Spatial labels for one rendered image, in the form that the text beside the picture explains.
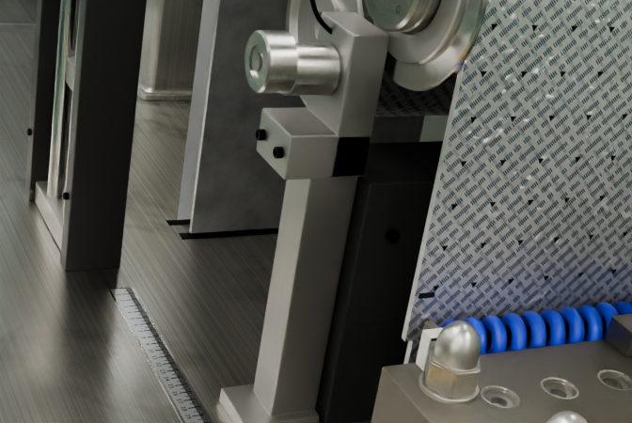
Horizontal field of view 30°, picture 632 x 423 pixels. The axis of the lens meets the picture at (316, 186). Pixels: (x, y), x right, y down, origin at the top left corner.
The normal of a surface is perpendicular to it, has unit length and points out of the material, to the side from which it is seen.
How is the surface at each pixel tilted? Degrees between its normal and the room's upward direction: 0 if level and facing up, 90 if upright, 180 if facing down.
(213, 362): 0
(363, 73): 90
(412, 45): 90
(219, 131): 90
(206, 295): 0
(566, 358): 0
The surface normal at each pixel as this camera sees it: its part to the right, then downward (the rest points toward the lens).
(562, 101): 0.42, 0.42
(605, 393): 0.15, -0.91
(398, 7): -0.90, 0.04
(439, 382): -0.57, 0.25
